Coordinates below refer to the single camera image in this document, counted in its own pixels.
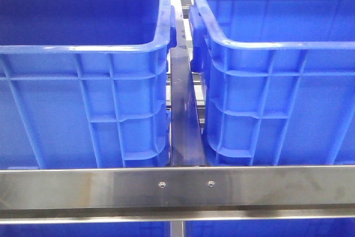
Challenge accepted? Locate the steel front shelf rail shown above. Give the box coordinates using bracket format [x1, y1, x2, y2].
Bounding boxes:
[1, 165, 354, 224]

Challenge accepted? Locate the steel shelf divider bar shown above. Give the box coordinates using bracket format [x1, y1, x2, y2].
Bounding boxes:
[170, 9, 206, 167]

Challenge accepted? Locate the blue empty bin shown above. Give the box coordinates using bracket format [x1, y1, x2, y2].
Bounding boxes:
[1, 0, 176, 170]

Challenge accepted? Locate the blue bin with buttons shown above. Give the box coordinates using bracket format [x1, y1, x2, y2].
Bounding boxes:
[190, 0, 354, 166]

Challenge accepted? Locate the blue bin lower right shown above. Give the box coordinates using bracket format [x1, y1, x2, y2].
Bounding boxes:
[185, 218, 354, 236]

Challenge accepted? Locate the blue bin lower left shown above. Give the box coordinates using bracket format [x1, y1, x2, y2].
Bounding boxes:
[1, 222, 170, 236]

